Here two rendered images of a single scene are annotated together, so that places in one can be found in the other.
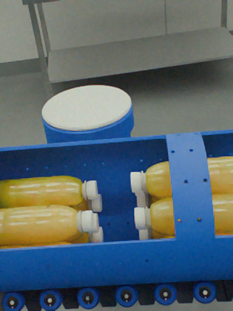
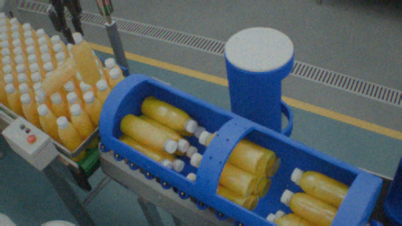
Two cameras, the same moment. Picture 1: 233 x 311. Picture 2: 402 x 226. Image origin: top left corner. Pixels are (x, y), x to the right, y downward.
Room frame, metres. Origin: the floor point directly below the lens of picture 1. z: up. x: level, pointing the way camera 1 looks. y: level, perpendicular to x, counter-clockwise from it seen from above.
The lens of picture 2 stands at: (0.02, -0.59, 2.20)
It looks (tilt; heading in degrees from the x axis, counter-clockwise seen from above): 46 degrees down; 38
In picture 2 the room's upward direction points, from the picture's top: 10 degrees counter-clockwise
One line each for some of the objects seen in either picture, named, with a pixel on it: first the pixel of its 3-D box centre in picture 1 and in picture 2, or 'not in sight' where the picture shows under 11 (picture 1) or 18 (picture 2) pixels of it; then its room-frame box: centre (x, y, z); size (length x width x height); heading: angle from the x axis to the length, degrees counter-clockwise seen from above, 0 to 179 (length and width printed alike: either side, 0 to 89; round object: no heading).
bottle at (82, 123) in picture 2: not in sight; (83, 127); (0.67, 0.50, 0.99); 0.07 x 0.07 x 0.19
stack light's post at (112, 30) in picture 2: not in sight; (136, 107); (1.15, 0.72, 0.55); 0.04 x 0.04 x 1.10; 84
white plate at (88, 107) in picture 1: (86, 106); (259, 48); (1.30, 0.07, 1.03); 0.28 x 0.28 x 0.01
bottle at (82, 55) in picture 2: not in sight; (84, 60); (0.76, 0.46, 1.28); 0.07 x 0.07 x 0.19
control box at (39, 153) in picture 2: not in sight; (29, 142); (0.48, 0.61, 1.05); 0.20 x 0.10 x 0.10; 84
